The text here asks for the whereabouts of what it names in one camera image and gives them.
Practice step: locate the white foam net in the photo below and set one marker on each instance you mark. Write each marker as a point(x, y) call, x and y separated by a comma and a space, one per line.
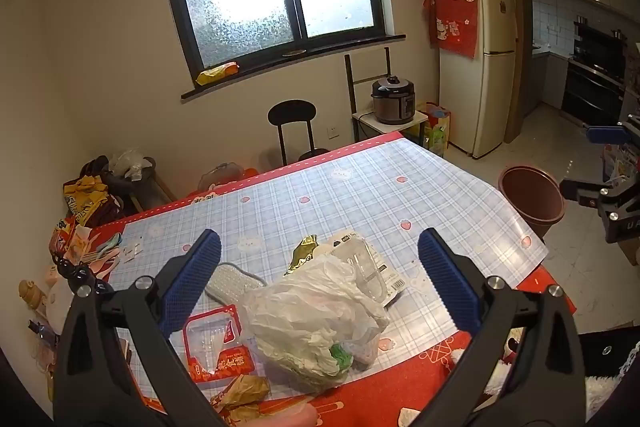
point(227, 279)

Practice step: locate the colourful shopping bag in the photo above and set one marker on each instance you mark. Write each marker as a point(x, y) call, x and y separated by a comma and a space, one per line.
point(436, 129)

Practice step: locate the grey kitchen base cabinet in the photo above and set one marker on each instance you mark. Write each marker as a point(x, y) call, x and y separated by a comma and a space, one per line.
point(547, 79)

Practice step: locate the black window sill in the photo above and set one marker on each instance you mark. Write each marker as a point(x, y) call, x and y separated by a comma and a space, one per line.
point(300, 57)

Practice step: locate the orange snack packet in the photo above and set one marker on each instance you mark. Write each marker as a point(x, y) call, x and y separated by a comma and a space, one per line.
point(65, 237)

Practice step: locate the wooden door frame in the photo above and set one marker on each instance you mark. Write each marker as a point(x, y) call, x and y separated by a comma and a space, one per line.
point(515, 57)

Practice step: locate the red plastic food tray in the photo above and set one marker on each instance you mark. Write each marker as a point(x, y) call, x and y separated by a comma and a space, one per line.
point(227, 359)

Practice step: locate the yellow and brown bag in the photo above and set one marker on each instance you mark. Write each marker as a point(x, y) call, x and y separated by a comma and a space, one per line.
point(90, 199)

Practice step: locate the brown electric pressure cooker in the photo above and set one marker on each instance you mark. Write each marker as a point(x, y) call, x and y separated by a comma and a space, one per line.
point(393, 101)

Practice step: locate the red tablecloth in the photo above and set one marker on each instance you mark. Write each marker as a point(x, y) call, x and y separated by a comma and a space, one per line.
point(425, 367)

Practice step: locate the pastel plastic spoons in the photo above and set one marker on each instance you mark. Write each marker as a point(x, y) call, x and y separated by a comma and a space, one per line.
point(105, 254)

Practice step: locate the checked table mat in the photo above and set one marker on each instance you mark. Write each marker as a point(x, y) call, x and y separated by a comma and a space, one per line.
point(320, 202)

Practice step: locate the black metal rack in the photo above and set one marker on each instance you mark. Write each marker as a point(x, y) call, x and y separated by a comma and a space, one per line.
point(348, 77)

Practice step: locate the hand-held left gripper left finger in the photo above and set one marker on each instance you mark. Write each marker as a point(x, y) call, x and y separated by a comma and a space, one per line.
point(195, 277)

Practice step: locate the brown paper wrapper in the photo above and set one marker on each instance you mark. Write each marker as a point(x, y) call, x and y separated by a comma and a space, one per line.
point(245, 392)

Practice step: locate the cream refrigerator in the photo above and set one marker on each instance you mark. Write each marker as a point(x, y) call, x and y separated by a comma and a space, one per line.
point(487, 72)

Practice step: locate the clear plastic blister box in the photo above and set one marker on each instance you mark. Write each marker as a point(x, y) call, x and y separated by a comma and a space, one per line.
point(375, 267)

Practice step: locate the gold foil wrapper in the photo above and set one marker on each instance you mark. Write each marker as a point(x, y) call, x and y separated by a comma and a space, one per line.
point(301, 254)

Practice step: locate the red printed cloth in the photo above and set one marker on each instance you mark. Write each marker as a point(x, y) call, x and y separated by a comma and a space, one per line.
point(452, 24)

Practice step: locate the black round-back chair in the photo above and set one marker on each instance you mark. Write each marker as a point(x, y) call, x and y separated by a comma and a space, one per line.
point(292, 113)

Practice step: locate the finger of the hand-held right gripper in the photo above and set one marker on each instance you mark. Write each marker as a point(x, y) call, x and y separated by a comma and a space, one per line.
point(605, 135)
point(580, 193)

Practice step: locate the black built-in oven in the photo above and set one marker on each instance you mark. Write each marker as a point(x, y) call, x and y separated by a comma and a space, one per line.
point(595, 67)

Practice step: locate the wall socket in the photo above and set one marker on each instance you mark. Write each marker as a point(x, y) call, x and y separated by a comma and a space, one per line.
point(333, 132)

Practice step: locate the small white side table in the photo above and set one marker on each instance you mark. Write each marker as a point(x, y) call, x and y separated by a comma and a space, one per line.
point(367, 123)

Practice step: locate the wooden bench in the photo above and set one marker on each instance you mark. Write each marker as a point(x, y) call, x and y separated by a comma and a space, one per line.
point(157, 192)

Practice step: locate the yellow snack packet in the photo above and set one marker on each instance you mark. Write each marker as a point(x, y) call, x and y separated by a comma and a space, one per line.
point(217, 74)

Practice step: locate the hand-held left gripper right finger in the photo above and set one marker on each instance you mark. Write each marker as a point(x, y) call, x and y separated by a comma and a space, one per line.
point(447, 282)

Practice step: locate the white plush toy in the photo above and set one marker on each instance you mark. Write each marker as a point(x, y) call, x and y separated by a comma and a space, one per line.
point(502, 359)

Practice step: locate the white plastic bag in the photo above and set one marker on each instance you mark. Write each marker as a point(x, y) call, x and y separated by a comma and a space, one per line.
point(310, 322)

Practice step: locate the brown plastic trash bin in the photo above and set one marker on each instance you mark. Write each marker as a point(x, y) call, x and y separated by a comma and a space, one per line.
point(532, 202)

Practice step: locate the clear domed lid container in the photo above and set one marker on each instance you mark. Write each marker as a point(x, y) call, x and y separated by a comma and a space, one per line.
point(220, 179)

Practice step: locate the dark bag with plastic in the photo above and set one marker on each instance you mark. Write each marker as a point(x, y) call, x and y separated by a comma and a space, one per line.
point(127, 164)

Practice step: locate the small tan toy bottle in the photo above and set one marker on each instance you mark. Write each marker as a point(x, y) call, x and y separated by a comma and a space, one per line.
point(29, 293)

